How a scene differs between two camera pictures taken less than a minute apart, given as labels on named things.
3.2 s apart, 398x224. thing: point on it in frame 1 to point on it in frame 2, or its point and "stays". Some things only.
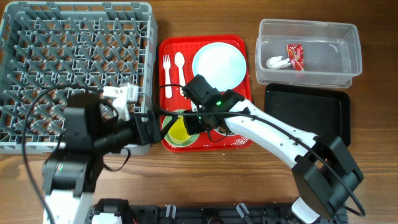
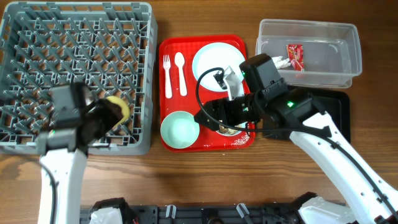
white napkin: x=276 y=63 stays
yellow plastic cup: x=178 y=132 to x=124 y=107
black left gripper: x=145 y=138 to x=109 y=112
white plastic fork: x=166 y=65 stays
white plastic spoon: x=179 y=59 stays
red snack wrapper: x=296 y=56 stays
